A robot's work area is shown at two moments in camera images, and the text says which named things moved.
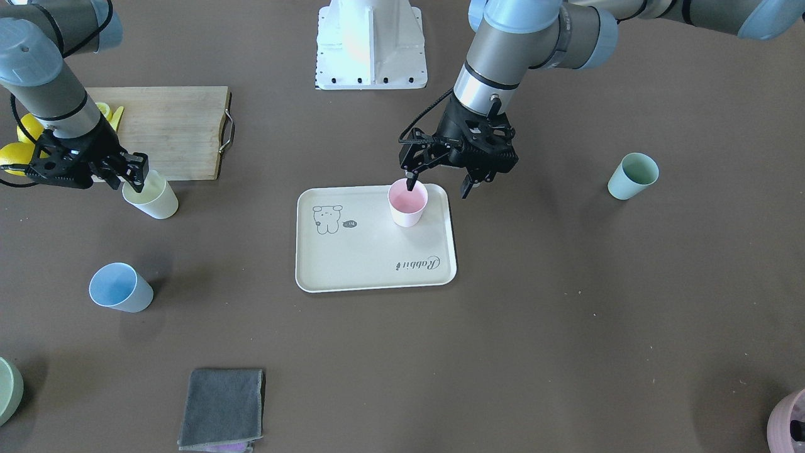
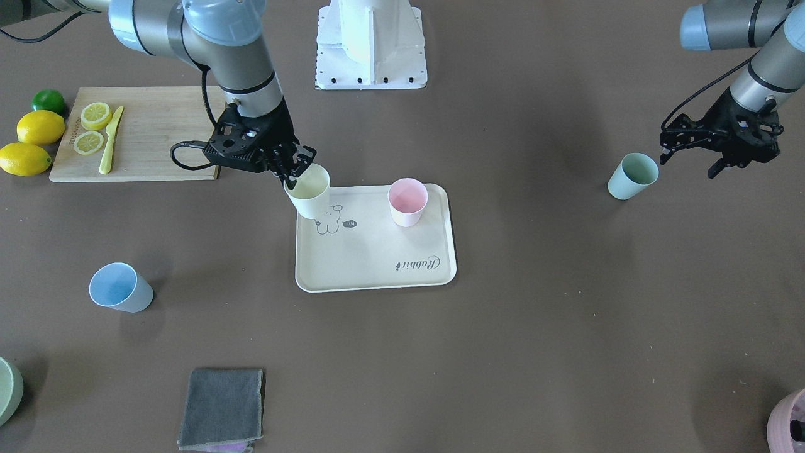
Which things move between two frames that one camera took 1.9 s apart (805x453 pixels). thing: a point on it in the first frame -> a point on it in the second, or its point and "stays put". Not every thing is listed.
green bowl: x=11 y=390 stays put
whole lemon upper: x=34 y=129 stays put
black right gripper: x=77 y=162 -> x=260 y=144
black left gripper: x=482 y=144 -> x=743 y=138
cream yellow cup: x=158 y=199 -> x=310 y=192
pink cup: x=407 y=207 stays put
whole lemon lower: x=16 y=153 stays put
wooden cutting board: x=184 y=129 stays put
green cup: x=636 y=171 stays put
